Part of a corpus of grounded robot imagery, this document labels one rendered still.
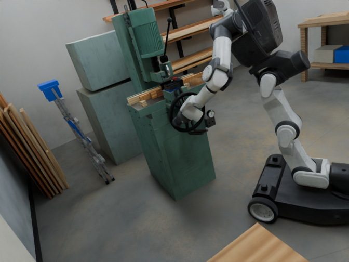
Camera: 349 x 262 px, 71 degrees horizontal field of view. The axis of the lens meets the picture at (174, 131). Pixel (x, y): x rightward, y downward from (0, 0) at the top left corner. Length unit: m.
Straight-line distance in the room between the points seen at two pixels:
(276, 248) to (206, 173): 1.23
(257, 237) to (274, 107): 0.81
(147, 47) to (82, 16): 2.48
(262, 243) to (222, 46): 0.90
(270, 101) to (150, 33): 0.92
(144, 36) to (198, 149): 0.99
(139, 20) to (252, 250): 1.49
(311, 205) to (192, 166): 0.91
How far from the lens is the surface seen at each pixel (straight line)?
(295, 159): 1.82
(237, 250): 1.16
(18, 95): 4.10
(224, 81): 1.24
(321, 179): 1.83
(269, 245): 1.17
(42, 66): 4.08
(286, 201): 1.85
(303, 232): 1.92
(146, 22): 1.81
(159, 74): 1.89
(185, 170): 2.10
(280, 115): 1.67
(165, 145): 1.91
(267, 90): 1.57
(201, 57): 4.56
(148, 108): 1.77
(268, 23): 1.47
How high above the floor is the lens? 1.46
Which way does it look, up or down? 26 degrees down
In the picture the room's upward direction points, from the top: 15 degrees counter-clockwise
